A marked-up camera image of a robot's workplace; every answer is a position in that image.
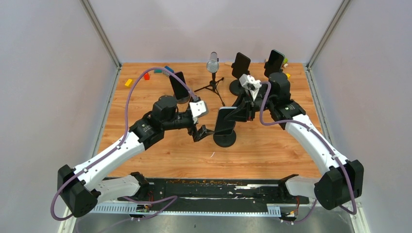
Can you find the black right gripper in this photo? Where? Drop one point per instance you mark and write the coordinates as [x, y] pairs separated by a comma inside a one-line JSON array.
[[245, 111]]

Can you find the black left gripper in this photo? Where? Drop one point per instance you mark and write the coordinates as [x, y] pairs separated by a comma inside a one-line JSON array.
[[203, 132]]

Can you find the black phone stand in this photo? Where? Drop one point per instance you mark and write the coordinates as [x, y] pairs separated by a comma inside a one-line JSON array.
[[236, 88], [225, 141]]

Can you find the grey round stand base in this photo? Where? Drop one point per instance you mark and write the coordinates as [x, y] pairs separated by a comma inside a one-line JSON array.
[[183, 100]]

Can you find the black teal-edged smartphone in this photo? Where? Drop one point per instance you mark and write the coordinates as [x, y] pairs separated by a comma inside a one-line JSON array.
[[274, 63]]

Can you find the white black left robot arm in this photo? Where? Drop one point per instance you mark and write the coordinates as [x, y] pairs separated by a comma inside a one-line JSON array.
[[84, 186]]

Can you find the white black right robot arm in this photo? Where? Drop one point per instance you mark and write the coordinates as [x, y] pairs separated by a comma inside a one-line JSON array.
[[341, 179]]

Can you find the red toy brick car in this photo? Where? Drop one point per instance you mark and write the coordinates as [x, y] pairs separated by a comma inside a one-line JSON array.
[[285, 63]]

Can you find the blue grey toy bricks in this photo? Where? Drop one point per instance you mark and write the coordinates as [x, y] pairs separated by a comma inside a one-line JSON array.
[[168, 72]]

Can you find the yellow toy brick left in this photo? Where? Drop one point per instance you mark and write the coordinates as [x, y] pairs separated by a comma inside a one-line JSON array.
[[129, 83]]

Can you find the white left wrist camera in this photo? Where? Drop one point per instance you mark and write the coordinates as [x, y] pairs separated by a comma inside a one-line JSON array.
[[198, 109]]

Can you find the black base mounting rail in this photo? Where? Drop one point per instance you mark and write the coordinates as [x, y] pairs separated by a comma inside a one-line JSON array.
[[219, 195]]

